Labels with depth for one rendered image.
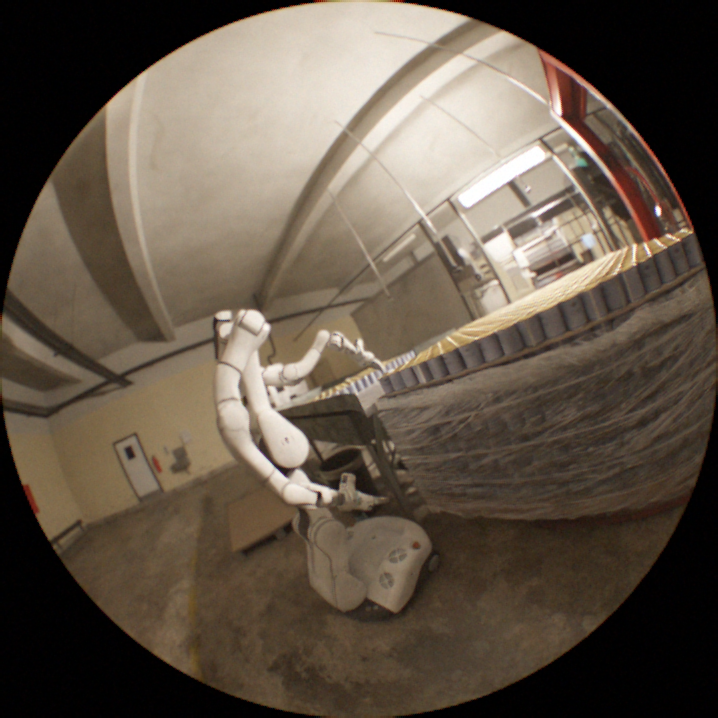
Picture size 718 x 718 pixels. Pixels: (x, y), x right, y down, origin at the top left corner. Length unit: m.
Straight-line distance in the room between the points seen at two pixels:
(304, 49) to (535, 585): 4.84
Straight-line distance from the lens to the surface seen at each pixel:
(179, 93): 3.58
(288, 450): 0.81
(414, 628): 1.38
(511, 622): 1.30
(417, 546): 1.19
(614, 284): 0.65
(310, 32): 3.67
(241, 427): 0.59
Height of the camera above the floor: 1.28
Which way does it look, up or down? 1 degrees up
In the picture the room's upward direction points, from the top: 25 degrees counter-clockwise
